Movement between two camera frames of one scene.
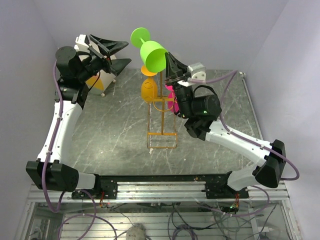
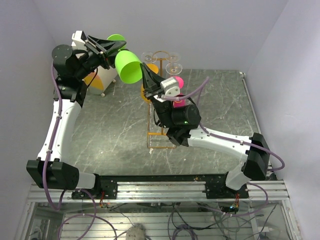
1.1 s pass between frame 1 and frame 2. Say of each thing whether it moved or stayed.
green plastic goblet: moved
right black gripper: moved
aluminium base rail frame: stayed
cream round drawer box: stayed
